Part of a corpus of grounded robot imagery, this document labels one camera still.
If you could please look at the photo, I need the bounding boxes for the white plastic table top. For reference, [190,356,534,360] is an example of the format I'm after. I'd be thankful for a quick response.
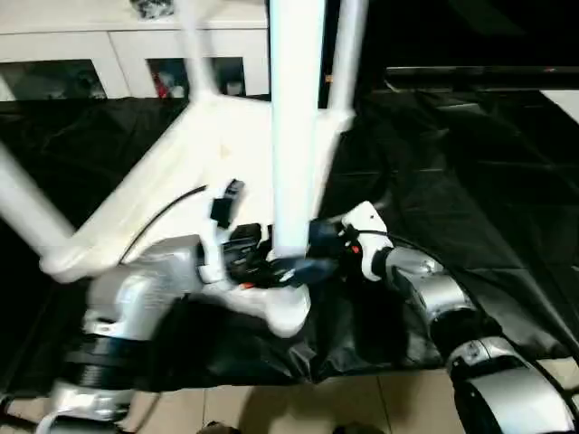
[38,90,356,337]

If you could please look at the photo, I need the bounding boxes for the white plastic table leg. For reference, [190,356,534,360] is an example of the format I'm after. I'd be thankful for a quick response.
[0,143,81,279]
[176,0,220,99]
[327,0,370,129]
[269,0,327,263]

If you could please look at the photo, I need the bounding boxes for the glossy black mat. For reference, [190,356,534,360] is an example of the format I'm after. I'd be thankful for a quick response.
[0,90,579,399]

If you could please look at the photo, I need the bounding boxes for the black right robot foot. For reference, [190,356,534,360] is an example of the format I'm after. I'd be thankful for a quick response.
[335,423,381,434]

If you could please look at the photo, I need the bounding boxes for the black robot foot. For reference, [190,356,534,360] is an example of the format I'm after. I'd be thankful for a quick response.
[335,423,381,434]
[199,421,241,434]

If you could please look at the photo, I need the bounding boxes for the black left robot foot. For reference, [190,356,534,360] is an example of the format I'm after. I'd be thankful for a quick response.
[199,421,241,434]

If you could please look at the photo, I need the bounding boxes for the long black bar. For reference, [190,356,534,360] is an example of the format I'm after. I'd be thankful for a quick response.
[384,65,579,91]

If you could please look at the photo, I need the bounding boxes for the white cabinet with glass doors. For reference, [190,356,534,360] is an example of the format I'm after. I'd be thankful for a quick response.
[0,0,272,100]

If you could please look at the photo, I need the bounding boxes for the grey metal clutter object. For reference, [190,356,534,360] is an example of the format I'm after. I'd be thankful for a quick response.
[131,0,177,19]

